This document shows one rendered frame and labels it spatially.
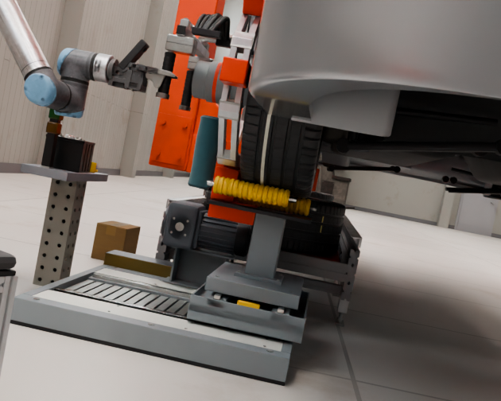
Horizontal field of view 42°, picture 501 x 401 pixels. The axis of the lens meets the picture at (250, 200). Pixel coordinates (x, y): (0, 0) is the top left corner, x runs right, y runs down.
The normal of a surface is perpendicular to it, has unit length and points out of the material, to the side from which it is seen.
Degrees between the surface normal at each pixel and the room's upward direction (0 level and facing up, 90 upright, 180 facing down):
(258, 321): 90
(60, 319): 90
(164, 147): 90
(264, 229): 90
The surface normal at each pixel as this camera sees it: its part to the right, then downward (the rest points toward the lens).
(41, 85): -0.24, 0.04
